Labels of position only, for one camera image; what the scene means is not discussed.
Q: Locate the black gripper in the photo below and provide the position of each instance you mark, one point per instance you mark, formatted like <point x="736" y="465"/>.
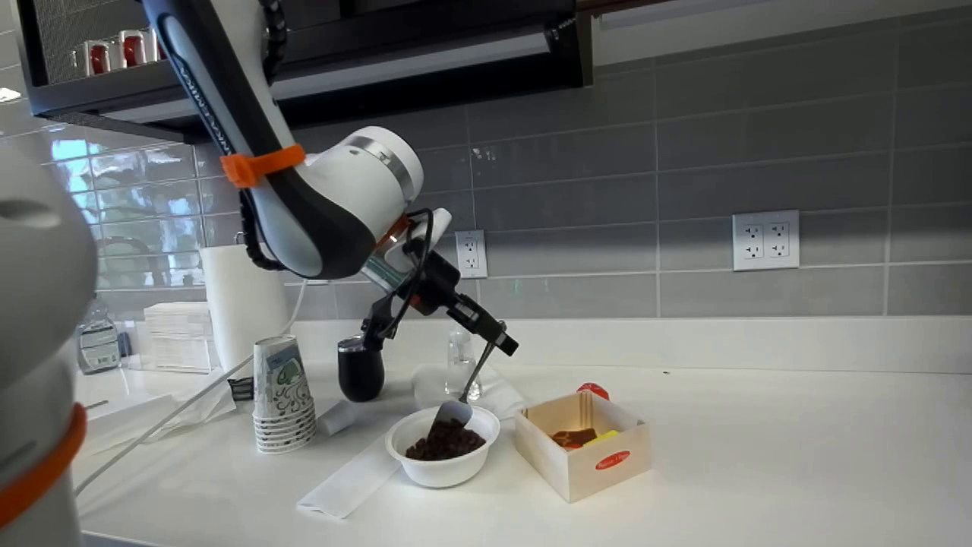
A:
<point x="405" y="266"/>

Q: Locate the metal spoon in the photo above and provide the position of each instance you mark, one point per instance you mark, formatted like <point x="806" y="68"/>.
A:
<point x="455" y="411"/>

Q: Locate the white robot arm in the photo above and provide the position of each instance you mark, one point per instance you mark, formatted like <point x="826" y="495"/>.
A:
<point x="314" y="215"/>

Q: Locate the brown beans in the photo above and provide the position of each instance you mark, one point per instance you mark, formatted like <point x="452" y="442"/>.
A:
<point x="443" y="446"/>

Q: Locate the white bowl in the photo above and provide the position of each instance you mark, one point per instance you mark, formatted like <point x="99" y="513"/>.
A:
<point x="443" y="473"/>

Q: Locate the black tumbler cup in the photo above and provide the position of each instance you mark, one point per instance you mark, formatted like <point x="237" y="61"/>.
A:
<point x="360" y="369"/>

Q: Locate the patterned paper cup stack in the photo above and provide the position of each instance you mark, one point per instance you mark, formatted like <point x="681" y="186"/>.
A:
<point x="284" y="414"/>

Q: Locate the paper towel roll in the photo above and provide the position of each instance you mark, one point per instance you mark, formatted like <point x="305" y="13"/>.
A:
<point x="243" y="301"/>

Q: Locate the red toy piece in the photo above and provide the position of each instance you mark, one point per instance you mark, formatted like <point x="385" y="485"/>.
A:
<point x="592" y="390"/>

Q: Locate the brown toy piece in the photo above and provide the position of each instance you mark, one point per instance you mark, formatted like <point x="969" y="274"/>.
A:
<point x="576" y="438"/>

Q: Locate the wooden toy box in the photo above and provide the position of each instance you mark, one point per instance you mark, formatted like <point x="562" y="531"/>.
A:
<point x="599" y="464"/>

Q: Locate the white wall outlet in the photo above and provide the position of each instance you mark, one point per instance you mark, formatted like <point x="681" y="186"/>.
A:
<point x="765" y="240"/>
<point x="472" y="255"/>

